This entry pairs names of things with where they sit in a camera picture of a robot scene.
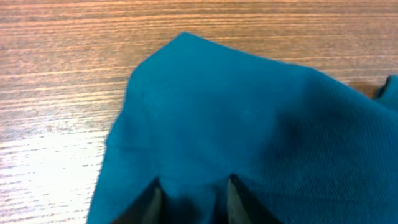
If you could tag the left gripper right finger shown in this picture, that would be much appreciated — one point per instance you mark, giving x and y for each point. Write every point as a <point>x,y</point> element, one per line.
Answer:
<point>243,207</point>

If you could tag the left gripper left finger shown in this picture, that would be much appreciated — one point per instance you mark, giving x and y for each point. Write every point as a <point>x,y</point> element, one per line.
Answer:
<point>148,208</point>

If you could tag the dark blue t-shirt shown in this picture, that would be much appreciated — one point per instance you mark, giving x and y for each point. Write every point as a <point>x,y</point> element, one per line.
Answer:
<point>311,149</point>

